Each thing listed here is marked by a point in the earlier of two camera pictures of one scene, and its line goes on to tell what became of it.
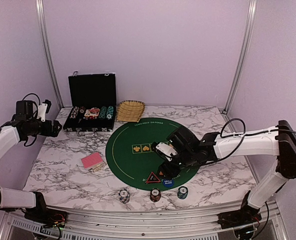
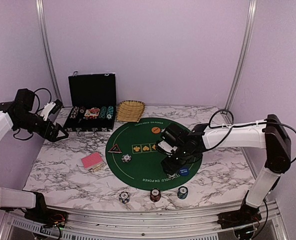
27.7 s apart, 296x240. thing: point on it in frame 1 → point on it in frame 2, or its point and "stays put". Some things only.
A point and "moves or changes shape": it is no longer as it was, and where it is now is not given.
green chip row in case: x=103 y=112 stays put
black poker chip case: x=92 y=98 stays put
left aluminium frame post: x=40 y=8 stays put
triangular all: x=152 y=178 → x=116 y=149
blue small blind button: x=168 y=183 → x=184 y=171
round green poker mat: x=129 y=152 stays put
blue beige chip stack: x=124 y=195 moves or changes shape
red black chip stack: x=155 y=194 stays put
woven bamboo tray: x=129 y=110 stays put
